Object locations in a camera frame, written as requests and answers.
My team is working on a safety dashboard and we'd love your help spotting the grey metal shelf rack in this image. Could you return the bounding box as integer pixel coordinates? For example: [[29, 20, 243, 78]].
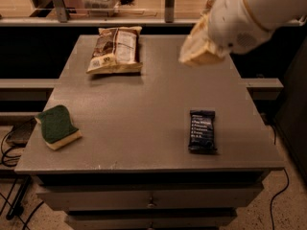
[[0, 0, 307, 28]]

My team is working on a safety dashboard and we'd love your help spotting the black power adapter box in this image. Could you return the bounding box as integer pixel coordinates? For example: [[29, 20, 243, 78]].
[[5, 119, 36, 148]]

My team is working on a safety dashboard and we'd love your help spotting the black cables left floor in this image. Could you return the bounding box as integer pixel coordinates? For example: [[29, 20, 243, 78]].
[[0, 129, 44, 230]]

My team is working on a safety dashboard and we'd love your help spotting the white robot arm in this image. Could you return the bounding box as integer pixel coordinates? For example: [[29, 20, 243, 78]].
[[178, 0, 307, 66]]

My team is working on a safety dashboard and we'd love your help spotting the brown and cream chip bag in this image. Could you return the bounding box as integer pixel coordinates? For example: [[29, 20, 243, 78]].
[[86, 26, 142, 75]]

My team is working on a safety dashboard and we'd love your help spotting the clear plastic container on shelf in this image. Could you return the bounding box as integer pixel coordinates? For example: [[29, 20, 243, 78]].
[[82, 0, 119, 17]]

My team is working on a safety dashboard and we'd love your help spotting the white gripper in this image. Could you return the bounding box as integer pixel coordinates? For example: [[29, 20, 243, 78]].
[[178, 0, 273, 67]]

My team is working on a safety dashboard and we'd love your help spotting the grey drawer cabinet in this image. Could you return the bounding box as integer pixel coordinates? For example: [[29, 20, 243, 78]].
[[16, 35, 284, 230]]

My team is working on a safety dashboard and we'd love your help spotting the black cable right floor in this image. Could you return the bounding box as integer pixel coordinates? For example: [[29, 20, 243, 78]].
[[269, 122, 291, 230]]

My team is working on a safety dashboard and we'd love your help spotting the green and yellow sponge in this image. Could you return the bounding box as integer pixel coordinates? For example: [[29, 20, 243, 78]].
[[35, 104, 82, 150]]

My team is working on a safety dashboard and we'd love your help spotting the dark blue rxbar wrapper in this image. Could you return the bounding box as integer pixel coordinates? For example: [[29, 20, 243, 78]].
[[188, 110, 217, 154]]

